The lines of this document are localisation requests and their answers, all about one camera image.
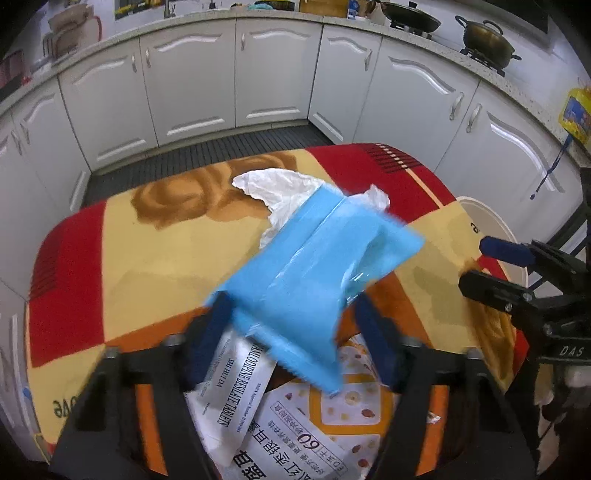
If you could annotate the dark red rice cooker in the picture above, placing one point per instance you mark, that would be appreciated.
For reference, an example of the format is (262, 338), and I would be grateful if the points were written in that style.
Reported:
(11, 69)

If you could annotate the blue snack packet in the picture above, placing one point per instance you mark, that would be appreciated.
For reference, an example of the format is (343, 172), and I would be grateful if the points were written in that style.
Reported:
(300, 286)

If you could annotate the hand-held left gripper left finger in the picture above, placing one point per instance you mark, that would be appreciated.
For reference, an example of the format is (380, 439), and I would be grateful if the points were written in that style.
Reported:
(207, 332)

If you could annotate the yellow blue hanging package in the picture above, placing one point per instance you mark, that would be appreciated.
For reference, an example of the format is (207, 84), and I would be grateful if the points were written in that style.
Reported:
(575, 110)

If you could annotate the dark ribbed floor mat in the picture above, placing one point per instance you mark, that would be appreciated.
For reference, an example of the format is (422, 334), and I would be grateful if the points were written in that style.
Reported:
(207, 152)

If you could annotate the crumpled white plastic bag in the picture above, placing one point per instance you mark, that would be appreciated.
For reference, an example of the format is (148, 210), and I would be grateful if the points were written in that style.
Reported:
(277, 187)

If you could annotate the black wok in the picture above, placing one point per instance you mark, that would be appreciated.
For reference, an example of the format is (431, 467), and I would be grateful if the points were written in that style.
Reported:
(411, 18)

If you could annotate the white medicine box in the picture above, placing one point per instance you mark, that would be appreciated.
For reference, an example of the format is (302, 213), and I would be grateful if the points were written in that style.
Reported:
(231, 392)

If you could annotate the red yellow printed blanket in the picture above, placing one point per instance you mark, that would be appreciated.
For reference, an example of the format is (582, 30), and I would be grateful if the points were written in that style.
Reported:
(115, 258)

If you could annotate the white orange nut print packet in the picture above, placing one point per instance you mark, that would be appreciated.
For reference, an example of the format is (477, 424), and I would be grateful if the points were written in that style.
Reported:
(351, 401)

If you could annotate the wooden cutting board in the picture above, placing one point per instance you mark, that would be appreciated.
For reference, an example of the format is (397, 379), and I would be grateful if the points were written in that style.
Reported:
(323, 7)

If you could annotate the white ceramic pot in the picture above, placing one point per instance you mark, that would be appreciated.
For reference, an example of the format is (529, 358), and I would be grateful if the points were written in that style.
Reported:
(74, 25)

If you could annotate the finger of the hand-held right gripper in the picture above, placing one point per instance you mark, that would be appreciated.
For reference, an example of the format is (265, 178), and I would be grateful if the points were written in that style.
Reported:
(494, 286)
(503, 248)

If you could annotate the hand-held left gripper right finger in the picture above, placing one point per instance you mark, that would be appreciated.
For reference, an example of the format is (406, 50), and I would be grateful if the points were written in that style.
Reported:
(376, 341)

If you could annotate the white round bin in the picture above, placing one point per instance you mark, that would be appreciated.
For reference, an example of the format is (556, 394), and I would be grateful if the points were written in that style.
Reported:
(485, 221)

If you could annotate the row of white cabinet doors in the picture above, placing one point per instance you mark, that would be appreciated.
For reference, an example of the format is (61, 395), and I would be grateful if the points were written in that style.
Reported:
(194, 83)

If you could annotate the white black print packet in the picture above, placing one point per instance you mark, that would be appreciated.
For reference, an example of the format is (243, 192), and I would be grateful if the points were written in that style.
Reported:
(286, 452)

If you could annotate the small blue white carton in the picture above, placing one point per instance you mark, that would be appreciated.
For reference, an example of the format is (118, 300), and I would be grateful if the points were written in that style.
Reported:
(354, 9)

